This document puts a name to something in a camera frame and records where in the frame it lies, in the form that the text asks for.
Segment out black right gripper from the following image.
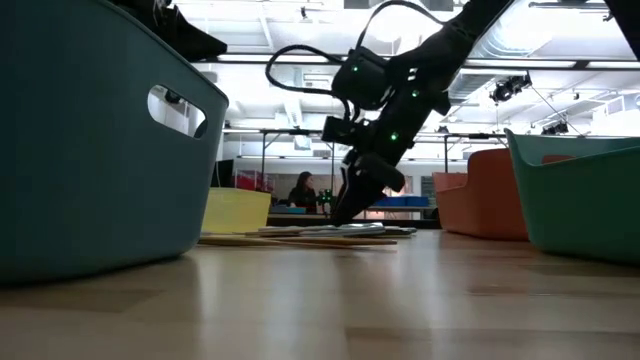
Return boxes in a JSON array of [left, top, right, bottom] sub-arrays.
[[330, 92, 451, 225]]

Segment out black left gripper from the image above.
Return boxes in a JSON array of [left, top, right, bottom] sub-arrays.
[[107, 0, 229, 64]]

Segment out blue diamond-patterned knife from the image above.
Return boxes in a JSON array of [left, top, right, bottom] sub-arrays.
[[257, 225, 351, 238], [299, 222, 386, 232]]

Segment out person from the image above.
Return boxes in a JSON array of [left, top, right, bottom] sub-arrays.
[[287, 171, 319, 214]]

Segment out blue background bins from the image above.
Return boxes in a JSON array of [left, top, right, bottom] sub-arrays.
[[372, 195, 431, 209]]

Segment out background table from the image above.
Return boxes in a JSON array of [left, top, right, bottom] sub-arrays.
[[364, 204, 437, 221]]

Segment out long ceiling light bar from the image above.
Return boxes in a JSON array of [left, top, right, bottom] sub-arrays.
[[192, 52, 640, 71]]

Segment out red crates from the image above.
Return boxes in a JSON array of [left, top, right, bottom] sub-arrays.
[[233, 168, 275, 194]]

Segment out yellow plastic bin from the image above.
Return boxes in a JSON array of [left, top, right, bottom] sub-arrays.
[[201, 187, 272, 235]]

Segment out black monitor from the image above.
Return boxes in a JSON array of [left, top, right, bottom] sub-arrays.
[[212, 158, 235, 189]]

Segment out orange plastic bin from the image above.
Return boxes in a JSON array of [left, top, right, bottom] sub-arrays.
[[432, 148, 530, 242]]

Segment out dark teal plastic bin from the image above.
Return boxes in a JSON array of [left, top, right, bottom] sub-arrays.
[[0, 0, 230, 286]]

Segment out black ceiling spotlight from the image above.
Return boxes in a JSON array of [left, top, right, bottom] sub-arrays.
[[488, 73, 534, 105], [540, 121, 570, 137]]

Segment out green plastic bin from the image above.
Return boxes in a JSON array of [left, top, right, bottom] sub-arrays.
[[504, 128, 640, 266]]

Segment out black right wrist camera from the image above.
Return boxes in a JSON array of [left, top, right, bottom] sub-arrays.
[[321, 115, 374, 147]]

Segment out black aluminium table frame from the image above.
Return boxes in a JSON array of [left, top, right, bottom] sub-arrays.
[[267, 214, 442, 230]]

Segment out black metal rack frame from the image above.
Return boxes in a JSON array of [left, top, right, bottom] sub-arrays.
[[258, 128, 337, 194], [442, 132, 506, 174]]

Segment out silver ceiling duct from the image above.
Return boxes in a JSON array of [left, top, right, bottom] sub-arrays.
[[469, 0, 556, 61]]

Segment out black ceiling rail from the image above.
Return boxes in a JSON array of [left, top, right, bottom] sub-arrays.
[[528, 0, 619, 23]]

